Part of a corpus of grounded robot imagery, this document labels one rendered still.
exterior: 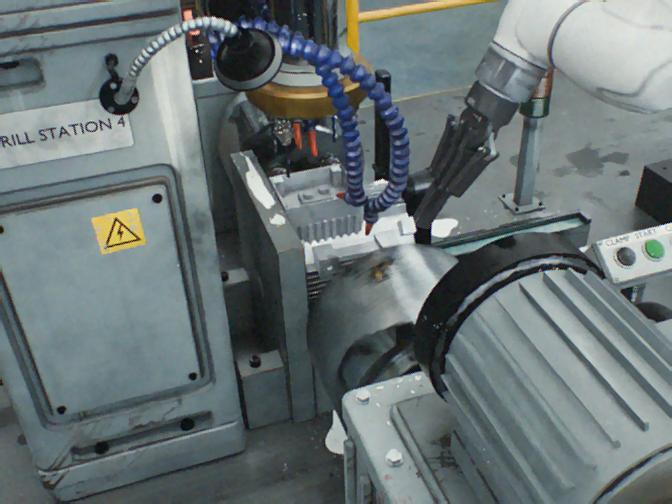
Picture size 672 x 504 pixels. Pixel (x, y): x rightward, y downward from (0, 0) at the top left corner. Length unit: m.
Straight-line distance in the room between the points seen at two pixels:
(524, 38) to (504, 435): 0.64
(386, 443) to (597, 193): 1.21
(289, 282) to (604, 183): 1.04
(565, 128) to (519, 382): 1.60
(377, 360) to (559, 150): 1.25
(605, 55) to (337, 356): 0.49
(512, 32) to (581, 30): 0.12
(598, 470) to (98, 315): 0.65
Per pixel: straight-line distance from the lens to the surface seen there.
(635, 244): 1.22
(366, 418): 0.78
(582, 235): 1.54
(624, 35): 1.00
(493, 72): 1.11
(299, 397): 1.22
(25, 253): 0.93
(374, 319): 0.91
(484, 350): 0.62
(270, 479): 1.19
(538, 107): 1.65
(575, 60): 1.02
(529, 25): 1.08
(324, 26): 1.02
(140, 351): 1.04
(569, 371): 0.58
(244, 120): 1.41
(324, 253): 1.14
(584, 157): 2.01
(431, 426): 0.76
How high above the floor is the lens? 1.74
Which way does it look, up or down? 36 degrees down
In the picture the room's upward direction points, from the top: 2 degrees counter-clockwise
